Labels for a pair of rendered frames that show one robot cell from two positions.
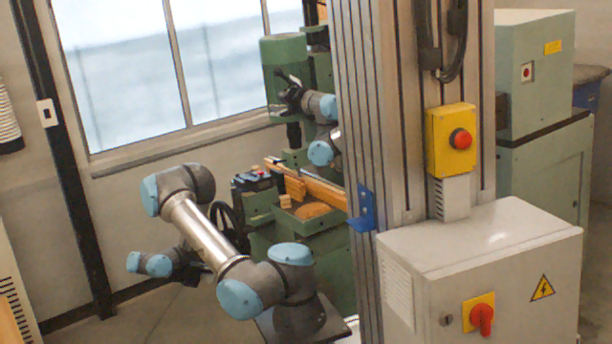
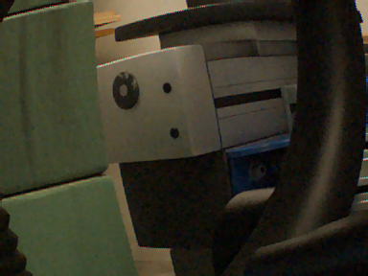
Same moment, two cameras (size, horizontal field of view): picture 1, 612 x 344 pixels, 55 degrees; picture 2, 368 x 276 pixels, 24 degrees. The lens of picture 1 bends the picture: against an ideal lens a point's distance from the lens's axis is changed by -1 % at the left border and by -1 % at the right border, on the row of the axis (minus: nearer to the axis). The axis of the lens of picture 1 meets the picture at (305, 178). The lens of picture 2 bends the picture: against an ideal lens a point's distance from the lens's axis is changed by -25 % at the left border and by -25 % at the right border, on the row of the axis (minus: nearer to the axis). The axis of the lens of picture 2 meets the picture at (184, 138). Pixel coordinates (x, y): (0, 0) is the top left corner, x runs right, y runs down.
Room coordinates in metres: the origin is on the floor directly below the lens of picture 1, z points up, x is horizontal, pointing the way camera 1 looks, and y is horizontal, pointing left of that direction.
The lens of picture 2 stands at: (2.08, 0.49, 0.74)
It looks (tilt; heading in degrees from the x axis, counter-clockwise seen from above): 3 degrees down; 245
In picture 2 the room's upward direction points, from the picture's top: 10 degrees counter-clockwise
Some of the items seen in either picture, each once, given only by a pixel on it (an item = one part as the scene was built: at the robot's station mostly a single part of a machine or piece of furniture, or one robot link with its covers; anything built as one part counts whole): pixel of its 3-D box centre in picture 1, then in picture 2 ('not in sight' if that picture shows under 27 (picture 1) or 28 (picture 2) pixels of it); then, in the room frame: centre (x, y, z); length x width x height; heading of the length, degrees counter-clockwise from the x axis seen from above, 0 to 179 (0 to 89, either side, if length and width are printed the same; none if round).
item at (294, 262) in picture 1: (290, 269); not in sight; (1.39, 0.07, 0.98); 0.13 x 0.12 x 0.14; 129
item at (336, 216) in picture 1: (275, 201); not in sight; (2.16, 0.13, 0.87); 0.61 x 0.30 x 0.06; 30
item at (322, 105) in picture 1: (327, 107); not in sight; (1.77, -0.09, 1.32); 0.11 x 0.08 x 0.09; 30
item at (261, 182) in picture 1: (252, 181); not in sight; (2.11, 0.20, 0.99); 0.13 x 0.11 x 0.06; 30
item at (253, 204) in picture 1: (254, 197); not in sight; (2.11, 0.20, 0.92); 0.15 x 0.13 x 0.09; 30
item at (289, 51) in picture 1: (286, 77); not in sight; (2.19, 0.02, 1.35); 0.18 x 0.18 x 0.31
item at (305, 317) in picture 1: (297, 305); not in sight; (1.40, 0.07, 0.87); 0.15 x 0.15 x 0.10
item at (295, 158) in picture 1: (301, 157); not in sight; (2.19, 0.00, 1.03); 0.14 x 0.07 x 0.09; 120
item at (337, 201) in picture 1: (306, 186); not in sight; (2.15, 0.00, 0.92); 0.62 x 0.02 x 0.04; 30
